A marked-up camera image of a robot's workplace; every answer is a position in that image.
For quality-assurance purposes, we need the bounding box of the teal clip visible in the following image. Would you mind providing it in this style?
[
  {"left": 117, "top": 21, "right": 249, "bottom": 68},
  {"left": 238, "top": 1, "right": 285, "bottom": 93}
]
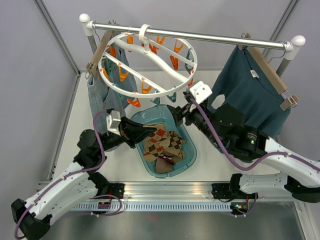
[
  {"left": 150, "top": 97, "right": 161, "bottom": 105},
  {"left": 166, "top": 92, "right": 177, "bottom": 103}
]

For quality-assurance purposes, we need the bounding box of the teal clip front left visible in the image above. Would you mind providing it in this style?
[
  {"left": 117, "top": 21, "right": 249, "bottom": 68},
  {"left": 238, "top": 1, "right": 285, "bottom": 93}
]
[{"left": 150, "top": 97, "right": 161, "bottom": 105}]

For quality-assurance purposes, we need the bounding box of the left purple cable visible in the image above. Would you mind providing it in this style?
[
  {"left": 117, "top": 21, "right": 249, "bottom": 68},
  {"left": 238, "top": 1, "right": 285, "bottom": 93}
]
[{"left": 14, "top": 108, "right": 124, "bottom": 238}]

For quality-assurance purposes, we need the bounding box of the metal clothes rack rail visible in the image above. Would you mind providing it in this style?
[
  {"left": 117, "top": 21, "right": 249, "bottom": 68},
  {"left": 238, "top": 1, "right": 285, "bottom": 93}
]
[{"left": 79, "top": 13, "right": 306, "bottom": 61}]

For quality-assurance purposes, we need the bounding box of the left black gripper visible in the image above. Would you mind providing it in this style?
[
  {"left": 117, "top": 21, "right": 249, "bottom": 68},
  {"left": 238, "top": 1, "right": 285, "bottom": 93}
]
[{"left": 97, "top": 116, "right": 157, "bottom": 153}]

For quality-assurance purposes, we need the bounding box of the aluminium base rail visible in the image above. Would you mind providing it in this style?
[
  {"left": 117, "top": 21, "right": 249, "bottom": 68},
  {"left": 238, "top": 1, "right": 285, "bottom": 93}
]
[{"left": 37, "top": 181, "right": 307, "bottom": 201}]

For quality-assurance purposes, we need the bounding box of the orange clip right rim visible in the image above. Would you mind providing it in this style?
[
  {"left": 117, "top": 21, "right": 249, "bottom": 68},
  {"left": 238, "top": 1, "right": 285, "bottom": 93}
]
[{"left": 187, "top": 69, "right": 194, "bottom": 87}]

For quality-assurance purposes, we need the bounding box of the teal plastic basin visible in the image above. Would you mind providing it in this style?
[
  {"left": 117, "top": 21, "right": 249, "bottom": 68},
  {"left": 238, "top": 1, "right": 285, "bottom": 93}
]
[{"left": 131, "top": 104, "right": 197, "bottom": 179}]

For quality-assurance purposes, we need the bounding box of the left beige clothes hanger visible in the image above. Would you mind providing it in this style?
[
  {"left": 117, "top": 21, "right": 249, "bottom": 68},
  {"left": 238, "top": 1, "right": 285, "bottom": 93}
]
[{"left": 85, "top": 29, "right": 114, "bottom": 79}]

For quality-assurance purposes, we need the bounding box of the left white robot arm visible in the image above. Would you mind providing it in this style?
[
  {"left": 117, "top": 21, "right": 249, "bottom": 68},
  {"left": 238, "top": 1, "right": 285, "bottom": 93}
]
[{"left": 11, "top": 117, "right": 156, "bottom": 240}]

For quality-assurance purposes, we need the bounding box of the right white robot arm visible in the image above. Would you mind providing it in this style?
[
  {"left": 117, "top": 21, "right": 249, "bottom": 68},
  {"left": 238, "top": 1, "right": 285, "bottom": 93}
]
[{"left": 167, "top": 104, "right": 320, "bottom": 203}]

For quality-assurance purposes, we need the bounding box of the white slotted cable duct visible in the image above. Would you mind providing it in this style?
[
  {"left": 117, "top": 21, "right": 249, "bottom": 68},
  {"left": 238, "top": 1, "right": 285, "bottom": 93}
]
[{"left": 72, "top": 201, "right": 232, "bottom": 213}]

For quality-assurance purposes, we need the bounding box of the right beige clothes hanger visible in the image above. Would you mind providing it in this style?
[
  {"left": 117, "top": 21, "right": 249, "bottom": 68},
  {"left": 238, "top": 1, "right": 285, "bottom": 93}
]
[{"left": 238, "top": 45, "right": 299, "bottom": 111}]

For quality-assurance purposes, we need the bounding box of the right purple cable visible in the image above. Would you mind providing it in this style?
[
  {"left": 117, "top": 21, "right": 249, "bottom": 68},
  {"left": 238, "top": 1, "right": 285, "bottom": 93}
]
[{"left": 190, "top": 98, "right": 320, "bottom": 218}]

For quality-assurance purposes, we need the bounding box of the white round clip hanger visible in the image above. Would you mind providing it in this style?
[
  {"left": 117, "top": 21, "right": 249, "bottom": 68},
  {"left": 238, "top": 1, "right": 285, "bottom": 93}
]
[{"left": 97, "top": 32, "right": 198, "bottom": 100}]

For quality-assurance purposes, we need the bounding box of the orange clip front left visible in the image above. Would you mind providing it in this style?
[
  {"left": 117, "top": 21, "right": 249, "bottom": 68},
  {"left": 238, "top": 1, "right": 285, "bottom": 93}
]
[{"left": 127, "top": 98, "right": 141, "bottom": 108}]

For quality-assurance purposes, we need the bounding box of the blue denim garment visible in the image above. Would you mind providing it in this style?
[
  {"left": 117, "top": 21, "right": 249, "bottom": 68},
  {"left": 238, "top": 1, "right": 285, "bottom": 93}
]
[{"left": 86, "top": 31, "right": 138, "bottom": 152}]

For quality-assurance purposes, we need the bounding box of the beige orange argyle sock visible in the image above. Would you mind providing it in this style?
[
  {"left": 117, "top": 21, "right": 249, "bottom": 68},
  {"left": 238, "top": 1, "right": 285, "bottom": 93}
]
[{"left": 145, "top": 123, "right": 185, "bottom": 153}]

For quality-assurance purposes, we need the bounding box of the teal long sleeve shirt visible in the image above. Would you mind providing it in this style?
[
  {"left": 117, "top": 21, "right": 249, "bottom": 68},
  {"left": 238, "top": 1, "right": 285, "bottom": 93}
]
[{"left": 202, "top": 44, "right": 292, "bottom": 158}]

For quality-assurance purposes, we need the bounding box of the brown argyle sock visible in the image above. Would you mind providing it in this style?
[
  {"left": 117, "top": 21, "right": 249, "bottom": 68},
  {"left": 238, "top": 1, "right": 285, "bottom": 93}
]
[{"left": 143, "top": 139, "right": 165, "bottom": 162}]

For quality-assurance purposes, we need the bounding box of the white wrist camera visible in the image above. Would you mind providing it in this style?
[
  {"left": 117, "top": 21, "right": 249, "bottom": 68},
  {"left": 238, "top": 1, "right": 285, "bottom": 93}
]
[
  {"left": 188, "top": 80, "right": 212, "bottom": 104},
  {"left": 106, "top": 110, "right": 121, "bottom": 136}
]

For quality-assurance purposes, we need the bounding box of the beige clothes hanger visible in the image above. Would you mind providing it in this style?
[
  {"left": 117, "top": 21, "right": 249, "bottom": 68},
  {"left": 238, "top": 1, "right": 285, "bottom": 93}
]
[
  {"left": 238, "top": 45, "right": 299, "bottom": 111},
  {"left": 85, "top": 29, "right": 114, "bottom": 79}
]

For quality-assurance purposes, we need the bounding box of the purple cable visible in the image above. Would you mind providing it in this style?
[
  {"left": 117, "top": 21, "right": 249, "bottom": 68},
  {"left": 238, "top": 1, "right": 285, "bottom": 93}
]
[
  {"left": 190, "top": 98, "right": 320, "bottom": 218},
  {"left": 14, "top": 108, "right": 124, "bottom": 238}
]

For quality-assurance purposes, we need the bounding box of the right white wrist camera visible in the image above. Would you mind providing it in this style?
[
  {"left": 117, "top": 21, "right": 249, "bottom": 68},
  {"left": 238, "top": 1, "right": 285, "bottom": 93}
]
[{"left": 188, "top": 80, "right": 212, "bottom": 104}]

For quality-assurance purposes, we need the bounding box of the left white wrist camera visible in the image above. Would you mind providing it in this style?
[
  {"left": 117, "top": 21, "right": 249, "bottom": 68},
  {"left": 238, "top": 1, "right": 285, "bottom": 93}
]
[{"left": 106, "top": 110, "right": 121, "bottom": 136}]

